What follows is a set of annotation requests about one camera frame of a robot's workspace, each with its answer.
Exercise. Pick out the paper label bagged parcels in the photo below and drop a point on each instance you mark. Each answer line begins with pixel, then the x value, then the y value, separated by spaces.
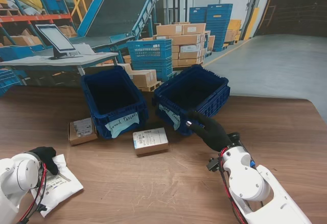
pixel 176 120

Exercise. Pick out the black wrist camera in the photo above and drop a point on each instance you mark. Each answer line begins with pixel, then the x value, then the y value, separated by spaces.
pixel 212 165
pixel 42 208

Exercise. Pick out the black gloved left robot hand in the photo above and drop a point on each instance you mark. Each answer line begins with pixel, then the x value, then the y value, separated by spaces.
pixel 47 155

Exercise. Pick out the cardboard box with large label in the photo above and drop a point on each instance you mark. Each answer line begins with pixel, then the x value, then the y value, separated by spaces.
pixel 150 138

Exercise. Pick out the printed warehouse backdrop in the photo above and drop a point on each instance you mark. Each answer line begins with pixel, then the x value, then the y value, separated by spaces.
pixel 153 17

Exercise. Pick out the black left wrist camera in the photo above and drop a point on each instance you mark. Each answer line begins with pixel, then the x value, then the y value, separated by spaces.
pixel 42 208

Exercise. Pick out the blue bin labelled boxed parcels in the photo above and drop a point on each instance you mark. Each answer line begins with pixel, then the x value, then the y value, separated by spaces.
pixel 112 96

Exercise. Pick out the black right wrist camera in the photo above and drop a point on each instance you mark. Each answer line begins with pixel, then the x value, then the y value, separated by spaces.
pixel 212 165

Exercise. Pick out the small flat cardboard box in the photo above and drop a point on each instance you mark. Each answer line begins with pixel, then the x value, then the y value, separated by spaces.
pixel 80 132

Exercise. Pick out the blue bin labelled bagged parcels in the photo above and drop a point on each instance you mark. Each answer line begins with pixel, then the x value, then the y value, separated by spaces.
pixel 194 94

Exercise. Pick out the white padded mailer bag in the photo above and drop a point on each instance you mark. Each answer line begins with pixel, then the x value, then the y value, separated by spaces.
pixel 61 190

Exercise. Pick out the paper label boxed parcels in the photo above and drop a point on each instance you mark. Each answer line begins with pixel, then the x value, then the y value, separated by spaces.
pixel 122 124

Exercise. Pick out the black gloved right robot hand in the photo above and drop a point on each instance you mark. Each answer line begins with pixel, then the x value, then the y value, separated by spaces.
pixel 212 132

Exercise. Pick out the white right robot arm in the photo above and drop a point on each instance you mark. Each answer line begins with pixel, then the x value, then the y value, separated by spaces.
pixel 245 183

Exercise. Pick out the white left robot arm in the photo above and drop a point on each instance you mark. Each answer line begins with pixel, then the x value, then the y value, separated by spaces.
pixel 15 173

